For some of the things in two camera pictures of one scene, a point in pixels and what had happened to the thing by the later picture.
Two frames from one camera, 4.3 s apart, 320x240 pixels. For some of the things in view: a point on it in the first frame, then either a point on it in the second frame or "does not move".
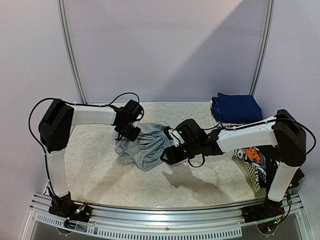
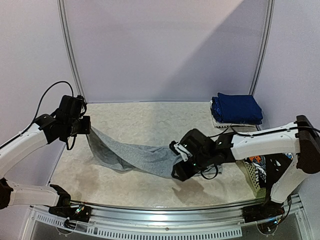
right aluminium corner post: (271, 4) does not move
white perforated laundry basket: (251, 177) does not move
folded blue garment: (230, 108) does not move
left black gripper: (132, 137) -> (86, 129)
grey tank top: (146, 150) -> (153, 161)
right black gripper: (171, 149) -> (184, 162)
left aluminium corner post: (70, 52) does not move
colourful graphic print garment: (255, 156) does not move
